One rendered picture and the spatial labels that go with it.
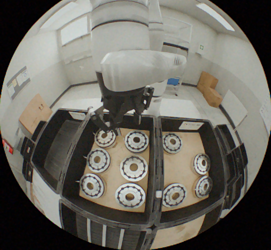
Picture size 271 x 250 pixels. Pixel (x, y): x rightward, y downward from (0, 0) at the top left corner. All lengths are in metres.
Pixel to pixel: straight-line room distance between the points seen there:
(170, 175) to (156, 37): 0.54
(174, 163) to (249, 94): 2.96
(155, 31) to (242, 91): 3.03
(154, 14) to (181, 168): 0.61
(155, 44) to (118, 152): 0.48
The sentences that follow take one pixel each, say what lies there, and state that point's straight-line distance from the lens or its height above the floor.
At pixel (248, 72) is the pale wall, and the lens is 3.24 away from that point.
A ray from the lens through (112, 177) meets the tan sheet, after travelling 0.35.
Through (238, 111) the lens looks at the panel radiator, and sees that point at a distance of 3.06.
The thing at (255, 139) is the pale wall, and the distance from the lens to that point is 3.07.
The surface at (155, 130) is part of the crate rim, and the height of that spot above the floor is 0.92.
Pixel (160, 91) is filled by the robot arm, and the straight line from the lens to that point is 0.40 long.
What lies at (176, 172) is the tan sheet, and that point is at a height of 0.83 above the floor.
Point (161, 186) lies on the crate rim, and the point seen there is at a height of 0.93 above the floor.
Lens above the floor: 1.17
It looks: 47 degrees down
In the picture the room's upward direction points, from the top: straight up
